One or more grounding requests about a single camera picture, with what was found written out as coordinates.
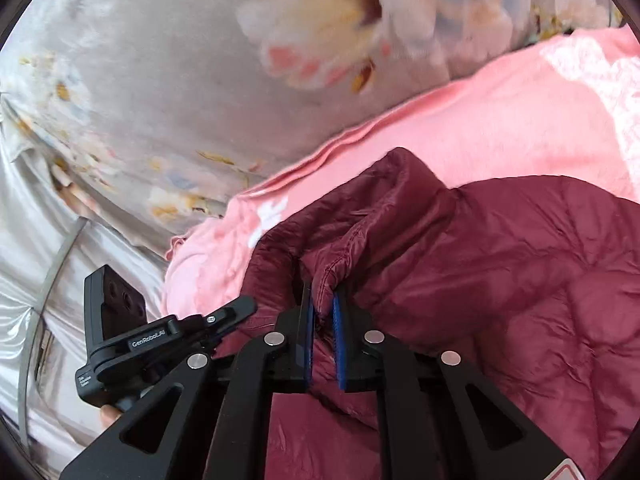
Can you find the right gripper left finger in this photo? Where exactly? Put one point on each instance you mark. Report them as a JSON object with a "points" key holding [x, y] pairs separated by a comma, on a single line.
{"points": [[209, 417]]}

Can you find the silver satin curtain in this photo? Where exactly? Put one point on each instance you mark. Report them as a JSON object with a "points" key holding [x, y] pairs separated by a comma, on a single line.
{"points": [[34, 223]]}

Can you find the maroon puffer jacket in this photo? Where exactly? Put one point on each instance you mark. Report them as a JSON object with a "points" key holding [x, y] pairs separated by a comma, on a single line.
{"points": [[534, 279]]}

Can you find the grey metal bed rail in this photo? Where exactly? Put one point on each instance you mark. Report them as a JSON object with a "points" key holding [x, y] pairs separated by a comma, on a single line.
{"points": [[33, 331]]}

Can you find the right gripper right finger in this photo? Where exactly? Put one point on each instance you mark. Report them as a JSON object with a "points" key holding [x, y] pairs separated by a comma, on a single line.
{"points": [[439, 417]]}

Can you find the person's left hand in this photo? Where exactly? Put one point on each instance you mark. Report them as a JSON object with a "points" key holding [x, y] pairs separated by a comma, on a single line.
{"points": [[108, 415]]}

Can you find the floral grey bedsheet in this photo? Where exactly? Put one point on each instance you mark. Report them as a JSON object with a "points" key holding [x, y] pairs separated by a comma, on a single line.
{"points": [[166, 109]]}

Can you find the pink fleece blanket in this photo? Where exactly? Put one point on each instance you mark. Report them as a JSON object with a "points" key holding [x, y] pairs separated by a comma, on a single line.
{"points": [[568, 106]]}

